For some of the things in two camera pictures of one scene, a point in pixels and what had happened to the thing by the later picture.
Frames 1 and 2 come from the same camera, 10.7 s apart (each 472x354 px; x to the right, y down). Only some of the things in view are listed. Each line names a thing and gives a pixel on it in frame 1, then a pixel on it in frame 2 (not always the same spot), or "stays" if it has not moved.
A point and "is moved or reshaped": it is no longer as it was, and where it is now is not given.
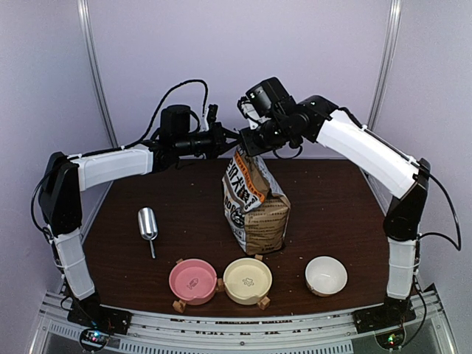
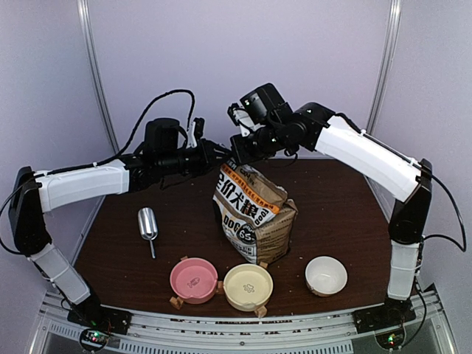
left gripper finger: x=230 y=132 to x=220 y=147
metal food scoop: x=148 y=226 stays
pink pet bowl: x=193 y=281 stays
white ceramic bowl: x=325 y=276 stays
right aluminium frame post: x=386 y=64 stays
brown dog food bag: x=256 y=210 is moved or reshaped
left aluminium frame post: x=91 y=56 stays
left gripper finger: x=232 y=144 to x=222 y=158
